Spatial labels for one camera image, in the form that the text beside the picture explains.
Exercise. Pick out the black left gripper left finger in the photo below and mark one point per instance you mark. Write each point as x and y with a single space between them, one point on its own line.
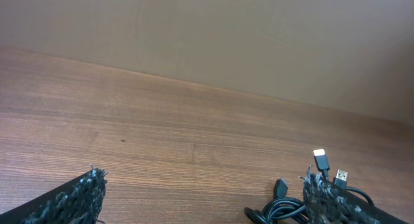
77 201

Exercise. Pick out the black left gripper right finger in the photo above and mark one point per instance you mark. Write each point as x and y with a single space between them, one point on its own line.
326 202

